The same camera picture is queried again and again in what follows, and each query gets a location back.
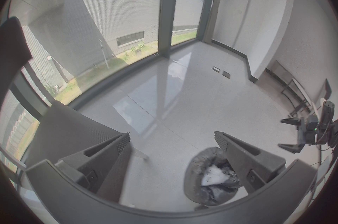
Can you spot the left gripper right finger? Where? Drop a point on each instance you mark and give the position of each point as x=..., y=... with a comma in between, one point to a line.
x=245, y=162

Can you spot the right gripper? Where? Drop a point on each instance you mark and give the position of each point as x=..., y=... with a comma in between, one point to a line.
x=309, y=137

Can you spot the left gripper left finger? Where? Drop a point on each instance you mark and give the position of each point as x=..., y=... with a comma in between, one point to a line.
x=103, y=159

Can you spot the black plastic bag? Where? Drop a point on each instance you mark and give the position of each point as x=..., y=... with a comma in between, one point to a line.
x=192, y=178

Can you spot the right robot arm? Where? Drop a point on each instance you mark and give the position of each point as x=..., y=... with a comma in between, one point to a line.
x=327, y=114

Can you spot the grey chair with white legs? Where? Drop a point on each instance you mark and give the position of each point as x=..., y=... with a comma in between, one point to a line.
x=68, y=133

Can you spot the window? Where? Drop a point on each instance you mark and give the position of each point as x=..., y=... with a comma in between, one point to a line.
x=79, y=19

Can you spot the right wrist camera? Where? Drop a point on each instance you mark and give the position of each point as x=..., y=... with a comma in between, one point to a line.
x=312, y=122

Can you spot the metal frame table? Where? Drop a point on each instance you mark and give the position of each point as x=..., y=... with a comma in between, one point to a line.
x=293, y=85

